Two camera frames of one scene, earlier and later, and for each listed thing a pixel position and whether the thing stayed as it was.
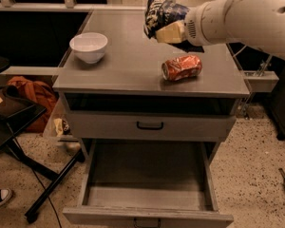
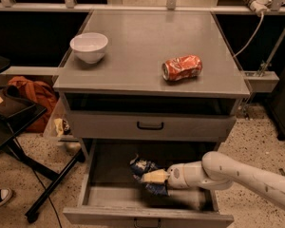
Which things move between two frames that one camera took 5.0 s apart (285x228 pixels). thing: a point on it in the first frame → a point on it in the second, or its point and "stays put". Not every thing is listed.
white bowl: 89,47 stays put
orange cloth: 39,93 stays put
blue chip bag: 160,13 → 140,167
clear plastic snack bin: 58,127 stays put
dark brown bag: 6,102 stays put
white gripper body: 196,25 → 177,177
